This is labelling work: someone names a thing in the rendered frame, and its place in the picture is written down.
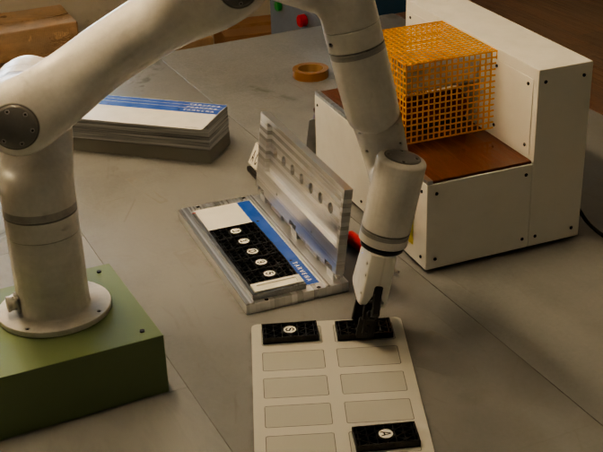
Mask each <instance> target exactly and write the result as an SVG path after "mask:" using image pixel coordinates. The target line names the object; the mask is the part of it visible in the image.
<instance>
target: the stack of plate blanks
mask: <svg viewBox="0 0 603 452"><path fill-rule="evenodd" d="M106 98H115V99H126V100H146V101H156V102H167V103H178V104H188V105H198V106H208V107H219V108H224V110H222V111H221V112H220V113H219V114H218V115H217V116H216V117H215V118H214V119H213V120H212V121H211V122H210V123H209V124H208V125H207V126H206V127H205V128H204V129H202V130H194V129H184V128H174V127H164V126H146V125H136V124H126V123H116V122H107V121H97V120H87V119H80V120H79V121H78V122H77V123H76V124H75V125H73V148H74V150H77V151H87V152H104V153H113V154H122V155H130V156H139V157H148V158H157V159H166V160H175V161H192V162H201V163H210V164H211V163H212V162H213V161H214V160H215V159H216V158H217V157H218V156H219V155H220V154H221V153H222V151H223V150H224V149H225V148H226V147H227V146H228V145H229V144H230V131H229V127H228V125H229V118H228V113H227V110H228V108H227V105H220V104H210V103H199V102H188V101H178V100H157V99H147V98H137V97H126V96H115V95H108V96H107V97H106Z"/></svg>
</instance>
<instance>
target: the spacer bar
mask: <svg viewBox="0 0 603 452"><path fill-rule="evenodd" d="M297 283H304V280H303V279H302V278H301V277H300V276H299V274H294V275H290V276H285V277H282V278H277V279H274V280H269V281H265V282H258V283H253V284H251V285H250V288H251V289H252V290H253V291H254V292H255V293H258V292H262V291H269V290H273V289H277V288H281V287H285V286H289V285H293V284H297Z"/></svg>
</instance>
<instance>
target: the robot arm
mask: <svg viewBox="0 0 603 452"><path fill-rule="evenodd" d="M265 1H266V0H128V1H127V2H125V3H124V4H122V5H121V6H119V7H118V8H116V9H115V10H113V11H112V12H110V13H108V14H107V15H105V16H104V17H102V18H101V19H99V20H98V21H96V22H95V23H94V24H93V25H91V26H90V27H88V28H87V29H85V30H84V31H82V32H81V33H79V34H78V35H77V36H75V37H74V38H73V39H71V40H69V41H68V42H67V43H66V44H65V45H64V46H62V47H61V48H59V49H58V50H56V51H55V52H53V53H52V54H50V55H49V56H47V57H46V58H43V57H41V56H32V55H26V56H18V57H16V58H14V59H12V60H11V61H9V62H7V63H6V64H5V65H4V66H3V67H2V68H1V69H0V202H1V207H2V214H3V218H4V228H5V234H6V239H7V246H8V251H9V257H10V262H11V268H12V273H13V283H14V289H15V292H13V294H12V295H10V296H9V297H8V296H7V297H5V300H4V301H3V302H2V303H1V304H0V326H1V327H2V328H3V329H4V330H6V331H7V332H9V333H12V334H14V335H19V336H24V337H30V338H49V337H57V336H62V335H70V334H73V333H76V332H79V331H82V330H84V329H86V328H88V327H90V326H93V325H95V324H97V323H98V322H99V321H101V320H102V319H103V318H104V317H106V316H107V315H108V313H109V311H110V308H111V296H110V294H109V292H108V291H107V290H106V289H105V288H104V287H102V286H101V285H99V284H97V283H95V282H89V281H88V279H87V273H86V265H85V259H84V252H83V240H82V233H81V227H80V219H79V213H78V205H77V199H76V192H75V185H74V148H73V125H75V124H76V123H77V122H78V121H79V120H80V119H82V118H83V117H84V116H85V115H86V114H87V113H89V112H90V111H91V110H92V109H93V108H94V107H95V106H97V105H98V104H99V103H100V102H101V101H102V100H104V99H105V98H106V97H107V96H108V95H110V94H111V93H112V92H113V91H114V90H116V89H117V87H119V86H120V85H121V84H123V83H124V82H126V81H127V80H129V79H130V78H131V77H133V76H134V75H136V74H138V73H140V72H141V71H143V70H144V69H145V68H147V67H148V66H150V65H152V64H154V63H155V62H157V61H159V60H160V59H162V58H163V57H166V56H167V55H168V54H170V53H171V52H173V51H175V50H177V49H179V48H182V47H184V46H186V45H187V44H189V43H192V42H194V41H196V40H199V39H202V38H205V37H208V36H211V35H214V34H215V33H218V32H221V31H223V30H227V29H229V28H230V27H231V26H233V25H235V24H237V23H238V22H241V21H242V20H244V19H245V18H247V17H248V16H250V15H251V14H253V13H254V12H255V11H256V10H257V9H258V8H259V7H260V6H261V5H262V4H263V3H264V2H265ZM273 1H276V2H278V3H281V4H286V5H290V6H292V7H295V8H298V9H301V10H303V11H306V12H310V13H314V14H316V15H317V16H318V17H319V20H320V23H321V26H322V30H323V33H324V37H325V41H326V44H327V48H328V53H329V57H330V61H331V65H332V68H333V71H334V75H335V78H336V84H337V88H338V91H339V94H340V98H341V101H342V104H343V108H344V111H345V115H346V118H347V121H348V123H349V125H350V127H351V128H352V129H353V130H354V132H355V135H356V138H357V141H358V144H359V146H360V149H361V152H362V155H363V160H364V163H365V167H366V169H367V173H368V177H369V181H370V188H369V192H368V196H367V200H366V205H365V208H364V213H363V219H362V224H361V228H360V231H359V238H360V243H361V245H362V246H361V249H360V252H359V256H358V258H357V262H356V265H355V269H354V275H353V285H354V292H355V296H356V300H355V303H354V309H353V314H352V319H359V321H358V325H357V329H356V333H355V336H356V337H358V338H365V339H373V337H374V333H375V329H376V325H377V322H378V318H379V316H380V306H381V307H382V308H383V307H384V306H385V305H386V303H387V300H388V297H389V291H390V286H391V283H392V278H393V274H394V269H395V263H396V258H397V255H400V254H401V253H402V252H403V249H405V248H406V246H407V243H408V240H409V236H410V232H411V228H412V224H413V220H414V217H415V210H416V207H417V203H418V199H419V196H420V192H421V188H422V184H423V181H424V174H425V171H426V162H425V160H424V159H423V158H421V157H420V156H418V155H417V154H415V153H413V152H409V151H408V148H407V143H406V135H405V130H404V126H403V121H402V117H401V112H400V108H399V105H398V96H397V92H396V87H395V83H394V79H393V74H392V71H391V66H390V62H389V55H388V51H387V47H386V43H385V39H384V36H383V32H382V28H381V24H380V17H379V13H378V9H377V5H376V1H375V0H273ZM369 300H372V301H369Z"/></svg>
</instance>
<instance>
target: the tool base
mask: <svg viewBox="0 0 603 452"><path fill-rule="evenodd" d="M258 192H259V193H260V195H255V196H253V195H249V196H241V197H236V198H232V199H227V200H222V201H218V202H213V203H209V204H201V205H196V206H200V207H199V208H196V206H191V207H186V208H181V209H179V219H180V221H181V222H182V223H183V225H184V226H185V228H186V229H187V230H188V232H189V234H190V235H191V237H192V238H193V239H194V241H195V242H196V243H197V245H198V246H199V247H200V249H201V250H202V252H203V253H204V254H205V256H206V258H207V259H208V261H209V262H210V263H211V265H212V266H213V268H214V270H215V271H216V272H217V273H218V274H219V276H220V277H221V278H222V280H223V282H224V283H225V285H226V286H227V287H228V289H229V290H230V292H231V293H232V295H233V296H234V298H235V299H236V300H237V301H238V302H239V304H240V306H241V307H242V309H243V310H244V311H245V313H246V314H247V315H248V314H252V313H256V312H260V311H264V310H268V309H275V308H279V307H282V306H286V305H291V304H294V303H298V302H303V301H306V300H313V299H317V298H321V297H325V296H328V295H333V294H337V293H340V292H344V291H349V282H348V281H347V280H346V278H345V277H344V276H343V275H342V274H337V275H335V274H334V273H333V272H332V265H331V264H330V263H324V262H323V261H322V260H321V258H320V257H319V256H318V258H319V260H318V259H317V258H316V257H315V256H314V255H312V254H311V252H310V251H309V250H308V249H307V248H306V247H305V240H304V239H303V238H302V237H301V236H300V235H299V234H298V233H297V231H296V230H295V227H296V226H295V225H294V224H293V223H289V222H288V221H287V220H286V219H285V218H284V217H283V219H284V221H282V220H281V219H280V217H279V216H278V215H277V214H276V213H275V212H274V211H273V209H272V208H271V205H272V204H271V203H270V202H269V201H268V200H267V199H266V197H265V196H264V191H263V190H262V189H258ZM242 197H246V198H244V199H242ZM247 200H249V201H250V202H251V203H253V204H254V206H255V207H256V208H257V209H258V210H259V212H260V213H261V214H262V215H263V216H264V217H265V218H266V220H267V221H268V222H269V223H270V224H271V226H272V227H273V228H274V229H275V230H276V232H277V233H278V234H279V235H280V236H281V237H282V239H283V240H284V241H285V242H286V243H287V244H288V246H289V247H290V248H291V249H292V250H293V252H294V253H295V254H296V255H297V256H298V257H299V258H300V260H301V261H302V262H303V263H304V264H305V265H306V266H307V267H308V268H309V269H310V271H311V272H312V273H313V274H314V275H315V276H316V278H317V279H318V280H319V283H316V284H312V285H308V286H306V289H303V290H299V291H292V292H288V293H284V294H280V295H276V296H272V297H268V299H269V300H265V299H260V300H253V299H252V298H251V297H250V296H249V294H248V293H247V292H246V290H245V289H244V287H243V286H242V285H241V283H240V282H239V280H238V279H237V278H236V276H235V275H234V273H233V272H232V270H231V269H230V268H229V266H228V265H227V264H226V263H225V262H224V260H223V259H222V257H221V256H220V255H219V253H218V252H217V250H216V249H215V248H214V246H213V245H212V243H211V242H210V240H209V239H208V238H207V236H206V235H205V234H204V233H203V231H202V230H201V229H200V227H199V226H198V225H197V223H196V222H195V220H194V219H193V217H192V213H193V212H194V211H197V210H202V209H206V208H211V207H216V206H220V205H225V204H233V203H238V202H242V201H247ZM317 286H320V287H321V288H319V289H318V288H317Z"/></svg>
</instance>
